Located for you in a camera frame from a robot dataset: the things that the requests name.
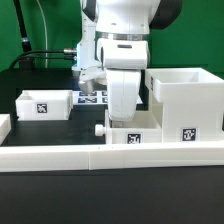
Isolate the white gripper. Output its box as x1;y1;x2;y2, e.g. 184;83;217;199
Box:
106;69;141;121

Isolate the white front drawer box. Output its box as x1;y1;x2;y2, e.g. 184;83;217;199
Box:
95;111;162;144

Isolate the white drawer box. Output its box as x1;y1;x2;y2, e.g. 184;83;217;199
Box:
95;111;162;144
15;90;73;121

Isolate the white drawer cabinet frame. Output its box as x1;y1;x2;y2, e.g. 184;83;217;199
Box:
145;68;224;142

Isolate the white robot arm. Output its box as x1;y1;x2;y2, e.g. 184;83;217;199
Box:
72;0;183;121

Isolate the white rear drawer box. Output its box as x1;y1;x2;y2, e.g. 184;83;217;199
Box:
15;90;73;121

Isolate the white marker sheet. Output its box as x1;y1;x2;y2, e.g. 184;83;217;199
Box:
72;89;144;106

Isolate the black pole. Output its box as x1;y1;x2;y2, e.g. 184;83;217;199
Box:
13;0;32;52

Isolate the white U-shaped boundary fence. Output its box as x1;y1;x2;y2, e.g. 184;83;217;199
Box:
0;114;224;172

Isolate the black cable with connector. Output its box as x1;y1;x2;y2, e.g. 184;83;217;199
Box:
8;47;78;70

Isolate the white thin cable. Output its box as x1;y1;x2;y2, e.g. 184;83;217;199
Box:
35;0;49;69

